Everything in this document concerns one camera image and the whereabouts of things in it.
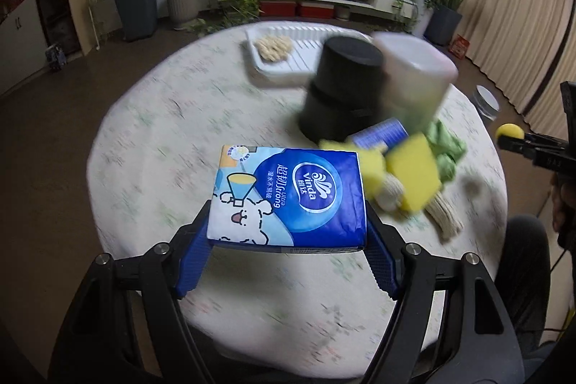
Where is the grey trash can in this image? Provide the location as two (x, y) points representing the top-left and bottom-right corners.
(472, 85), (501, 121)

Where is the white plastic tray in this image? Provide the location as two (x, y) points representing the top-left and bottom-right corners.
(245, 24), (374, 85)

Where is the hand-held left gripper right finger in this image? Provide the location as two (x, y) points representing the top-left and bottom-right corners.
(366, 206), (525, 384)

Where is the beige knitted glove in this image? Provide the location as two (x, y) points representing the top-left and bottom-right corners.
(254, 34), (293, 63)
(375, 175), (406, 211)
(425, 190), (464, 241)

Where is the red carton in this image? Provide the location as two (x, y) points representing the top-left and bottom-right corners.
(450, 34), (471, 61)

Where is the beige curtain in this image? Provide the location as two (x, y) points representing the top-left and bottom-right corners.
(454, 0), (576, 137)

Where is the yellow sponge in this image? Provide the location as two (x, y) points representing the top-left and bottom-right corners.
(387, 132), (442, 214)
(319, 139), (388, 198)

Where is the black cylindrical container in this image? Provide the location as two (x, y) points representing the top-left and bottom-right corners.
(298, 35), (387, 144)

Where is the person's right hand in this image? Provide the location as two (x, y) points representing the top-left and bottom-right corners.
(551, 181), (576, 247)

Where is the red storage box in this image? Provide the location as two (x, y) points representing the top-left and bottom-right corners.
(299, 3), (334, 18)
(260, 1), (297, 17)

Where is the white cupboard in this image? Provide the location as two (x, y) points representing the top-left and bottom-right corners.
(0, 0), (46, 97)

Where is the person's dark trouser leg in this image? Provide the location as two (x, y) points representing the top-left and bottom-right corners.
(495, 215), (554, 349)

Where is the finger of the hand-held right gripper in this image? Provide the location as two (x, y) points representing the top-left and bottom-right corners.
(495, 123), (568, 155)

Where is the blue striped pack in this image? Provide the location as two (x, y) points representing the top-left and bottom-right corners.
(348, 118), (409, 151)

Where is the blue tissue pack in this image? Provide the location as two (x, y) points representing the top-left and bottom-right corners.
(207, 145), (369, 254)

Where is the green cloth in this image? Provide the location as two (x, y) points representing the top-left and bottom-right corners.
(425, 119), (468, 182)

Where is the translucent plastic storage box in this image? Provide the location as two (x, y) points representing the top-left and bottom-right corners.
(373, 31), (460, 133)

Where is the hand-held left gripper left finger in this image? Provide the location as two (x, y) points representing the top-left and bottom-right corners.
(45, 199), (226, 384)

